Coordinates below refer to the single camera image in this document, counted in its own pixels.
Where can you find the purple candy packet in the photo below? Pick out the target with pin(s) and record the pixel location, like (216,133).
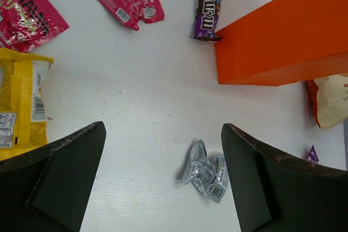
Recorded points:
(312,156)

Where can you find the large pink Himalaya snack bag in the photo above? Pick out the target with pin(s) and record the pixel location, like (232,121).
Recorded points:
(28,24)

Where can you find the orange paper bag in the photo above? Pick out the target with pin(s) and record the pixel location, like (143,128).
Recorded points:
(283,42)

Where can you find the yellow snack bag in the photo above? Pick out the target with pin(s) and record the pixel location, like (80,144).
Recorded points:
(23,116)

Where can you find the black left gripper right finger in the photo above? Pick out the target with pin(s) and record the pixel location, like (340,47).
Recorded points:
(275,191)

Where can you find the brown M&M's candy packet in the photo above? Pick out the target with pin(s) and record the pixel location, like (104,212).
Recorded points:
(207,16)

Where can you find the orange and cream chips bag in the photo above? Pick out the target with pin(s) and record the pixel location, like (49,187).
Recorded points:
(328,97)

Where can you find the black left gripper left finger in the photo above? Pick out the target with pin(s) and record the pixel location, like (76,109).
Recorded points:
(48,188)

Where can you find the small pink snack packet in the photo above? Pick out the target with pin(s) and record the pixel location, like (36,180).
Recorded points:
(130,12)

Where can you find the silver snack packet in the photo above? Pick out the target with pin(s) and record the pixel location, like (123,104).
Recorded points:
(207,173)

